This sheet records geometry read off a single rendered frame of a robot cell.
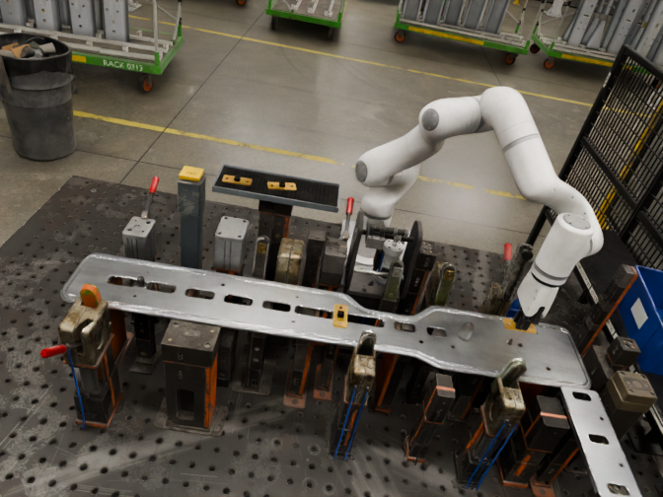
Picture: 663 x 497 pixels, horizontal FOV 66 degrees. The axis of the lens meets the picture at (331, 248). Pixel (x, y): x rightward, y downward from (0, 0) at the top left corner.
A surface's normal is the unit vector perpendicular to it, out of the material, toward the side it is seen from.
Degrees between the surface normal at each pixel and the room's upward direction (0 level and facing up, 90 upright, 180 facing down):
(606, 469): 0
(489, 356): 0
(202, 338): 0
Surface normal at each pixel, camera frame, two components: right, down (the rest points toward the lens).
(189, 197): -0.06, 0.60
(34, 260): 0.16, -0.78
